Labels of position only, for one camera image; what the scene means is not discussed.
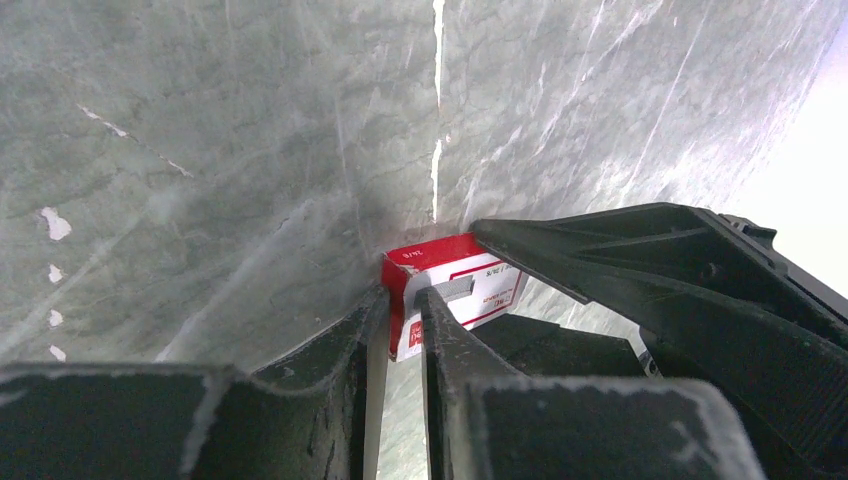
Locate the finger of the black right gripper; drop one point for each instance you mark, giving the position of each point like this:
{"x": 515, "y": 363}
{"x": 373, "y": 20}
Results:
{"x": 713, "y": 300}

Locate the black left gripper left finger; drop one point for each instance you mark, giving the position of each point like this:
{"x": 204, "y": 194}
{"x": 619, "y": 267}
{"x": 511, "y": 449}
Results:
{"x": 315, "y": 413}

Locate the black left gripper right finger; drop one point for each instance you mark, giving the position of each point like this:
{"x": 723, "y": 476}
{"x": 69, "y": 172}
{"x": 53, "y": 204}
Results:
{"x": 487, "y": 420}

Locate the red white staple box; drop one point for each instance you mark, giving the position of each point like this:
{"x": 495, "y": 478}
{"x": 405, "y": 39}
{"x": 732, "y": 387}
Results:
{"x": 477, "y": 287}

